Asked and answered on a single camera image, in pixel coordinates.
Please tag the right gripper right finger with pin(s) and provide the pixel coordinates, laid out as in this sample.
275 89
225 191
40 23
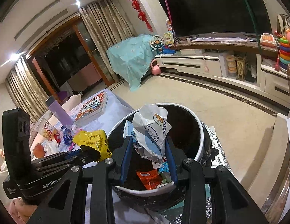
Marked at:
230 201

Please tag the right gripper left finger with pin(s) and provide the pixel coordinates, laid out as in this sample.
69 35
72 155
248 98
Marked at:
66 203

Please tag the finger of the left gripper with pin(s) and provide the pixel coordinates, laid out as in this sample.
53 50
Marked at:
83 156

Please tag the yellow snack bag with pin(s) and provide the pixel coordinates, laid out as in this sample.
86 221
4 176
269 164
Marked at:
96 139

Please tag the white shiba paper bag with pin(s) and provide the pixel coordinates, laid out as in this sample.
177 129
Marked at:
148 130

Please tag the white tissue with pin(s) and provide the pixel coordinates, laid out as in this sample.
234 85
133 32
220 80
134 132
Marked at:
50 147

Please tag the white round trash bin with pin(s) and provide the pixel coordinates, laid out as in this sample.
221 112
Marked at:
187 137

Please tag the person's left hand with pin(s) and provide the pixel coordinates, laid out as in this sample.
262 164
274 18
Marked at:
20 210

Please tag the red apple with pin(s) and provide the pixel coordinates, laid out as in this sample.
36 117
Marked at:
38 151

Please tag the clear jar of snacks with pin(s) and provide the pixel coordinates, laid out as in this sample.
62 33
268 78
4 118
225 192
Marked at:
46 131

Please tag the purple water bottle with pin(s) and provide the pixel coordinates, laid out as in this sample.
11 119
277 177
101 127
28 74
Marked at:
59 112

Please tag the floral tablecloth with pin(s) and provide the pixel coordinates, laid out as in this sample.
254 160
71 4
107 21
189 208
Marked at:
115 110

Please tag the colourful children's book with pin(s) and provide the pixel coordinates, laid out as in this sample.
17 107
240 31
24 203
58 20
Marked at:
95 106

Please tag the orange snack bag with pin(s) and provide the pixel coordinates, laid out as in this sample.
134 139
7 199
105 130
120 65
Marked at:
151 179

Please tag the left beige curtain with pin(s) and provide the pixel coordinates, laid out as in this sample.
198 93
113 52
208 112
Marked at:
25 91

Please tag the beige curtain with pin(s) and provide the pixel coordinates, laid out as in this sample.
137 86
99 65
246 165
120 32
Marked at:
25 91
107 26

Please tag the teal cloth covered furniture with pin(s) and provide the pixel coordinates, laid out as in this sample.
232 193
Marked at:
131 59

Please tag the pink kettlebell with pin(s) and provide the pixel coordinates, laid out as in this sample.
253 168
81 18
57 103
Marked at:
155 68

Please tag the right beige curtain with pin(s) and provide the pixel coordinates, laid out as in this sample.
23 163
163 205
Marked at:
107 26

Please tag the toy ferris wheel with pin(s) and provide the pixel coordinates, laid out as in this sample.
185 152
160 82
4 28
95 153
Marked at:
156 43

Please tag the white TV cabinet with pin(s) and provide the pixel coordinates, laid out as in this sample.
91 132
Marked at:
260 80

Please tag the black flat screen television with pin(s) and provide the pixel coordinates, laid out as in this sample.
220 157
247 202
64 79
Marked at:
194 17

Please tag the wooden sliding door frame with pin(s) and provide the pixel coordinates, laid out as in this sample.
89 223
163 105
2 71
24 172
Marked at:
66 62

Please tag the rainbow stacking ring toy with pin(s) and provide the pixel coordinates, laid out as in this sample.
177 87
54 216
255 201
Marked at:
283 59

